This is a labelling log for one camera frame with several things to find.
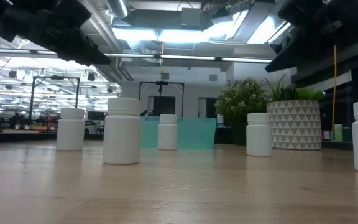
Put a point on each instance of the silver ceiling duct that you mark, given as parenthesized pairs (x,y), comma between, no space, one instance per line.
(118,7)

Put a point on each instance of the red box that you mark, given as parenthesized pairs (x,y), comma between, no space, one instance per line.
(325,135)

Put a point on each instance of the white-flowered plant in black pot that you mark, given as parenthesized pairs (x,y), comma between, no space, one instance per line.
(238,99)

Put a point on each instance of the teal translucent plastic basket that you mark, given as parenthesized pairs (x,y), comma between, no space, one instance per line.
(194,133)

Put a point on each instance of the small white pill bottle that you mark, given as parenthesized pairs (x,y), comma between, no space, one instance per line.
(167,133)

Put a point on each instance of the white geometric patterned planter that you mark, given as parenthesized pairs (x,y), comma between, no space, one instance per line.
(294,124)

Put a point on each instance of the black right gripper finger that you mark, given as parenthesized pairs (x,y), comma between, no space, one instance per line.
(306,57)
(294,51)

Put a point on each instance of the black gantry frame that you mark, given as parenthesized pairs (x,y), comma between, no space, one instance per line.
(162,82)
(56,77)

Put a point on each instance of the white container with blue label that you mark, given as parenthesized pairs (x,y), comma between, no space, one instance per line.
(220,119)

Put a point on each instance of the dark green cylinder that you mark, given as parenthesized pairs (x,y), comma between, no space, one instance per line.
(347,134)

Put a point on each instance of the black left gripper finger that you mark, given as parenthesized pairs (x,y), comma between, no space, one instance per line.
(82,60)
(89,48)

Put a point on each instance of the black aluminium table rail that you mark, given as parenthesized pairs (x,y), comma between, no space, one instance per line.
(26,138)

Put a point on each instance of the long horizontal light bar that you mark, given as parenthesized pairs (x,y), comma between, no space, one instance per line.
(185,57)

